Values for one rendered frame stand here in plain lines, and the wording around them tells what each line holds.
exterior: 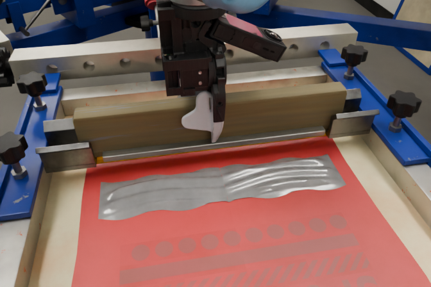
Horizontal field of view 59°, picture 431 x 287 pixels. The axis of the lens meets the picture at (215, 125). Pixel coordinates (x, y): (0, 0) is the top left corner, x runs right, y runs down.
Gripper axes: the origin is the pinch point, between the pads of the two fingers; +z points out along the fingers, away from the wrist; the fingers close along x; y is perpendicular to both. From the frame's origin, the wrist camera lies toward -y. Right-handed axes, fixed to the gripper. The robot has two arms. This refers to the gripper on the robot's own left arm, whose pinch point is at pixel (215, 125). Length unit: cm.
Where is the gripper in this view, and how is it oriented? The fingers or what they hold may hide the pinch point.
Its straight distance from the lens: 59.5
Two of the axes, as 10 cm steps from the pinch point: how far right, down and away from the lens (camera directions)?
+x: 1.8, 6.1, -7.7
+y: -9.8, 1.1, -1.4
